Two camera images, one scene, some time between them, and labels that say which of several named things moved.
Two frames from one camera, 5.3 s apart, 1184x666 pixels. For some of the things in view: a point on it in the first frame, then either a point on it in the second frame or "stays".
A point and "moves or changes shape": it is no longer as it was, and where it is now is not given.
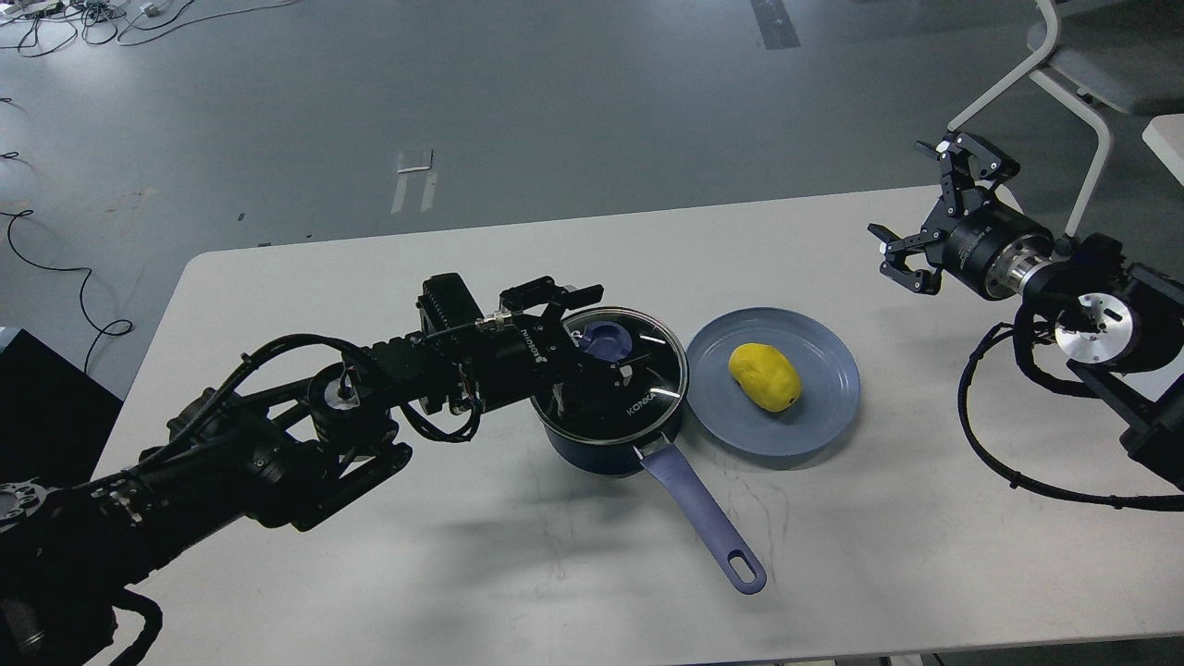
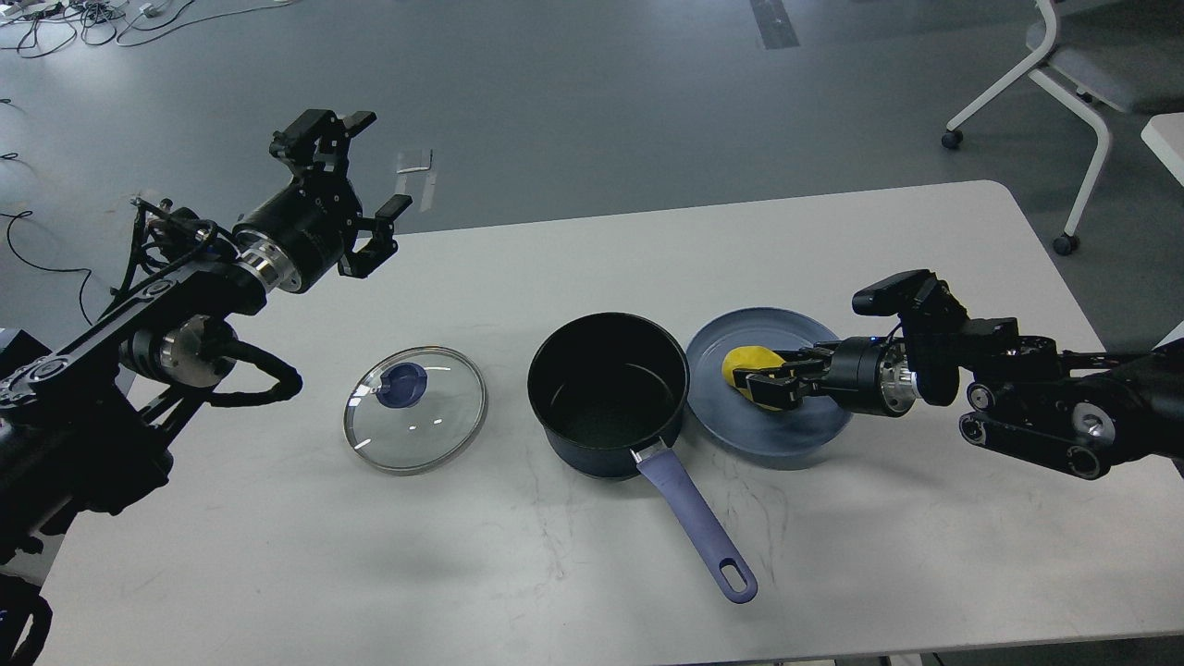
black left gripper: x=517 y=354 -> x=296 y=238
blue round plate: x=730 y=415 stays
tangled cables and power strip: x=41 y=26 stays
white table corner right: x=1165 y=135 stays
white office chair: x=1127 y=55 stays
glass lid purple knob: x=608 y=403 moves or changes shape
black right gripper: x=990 y=248 -> x=863 y=375
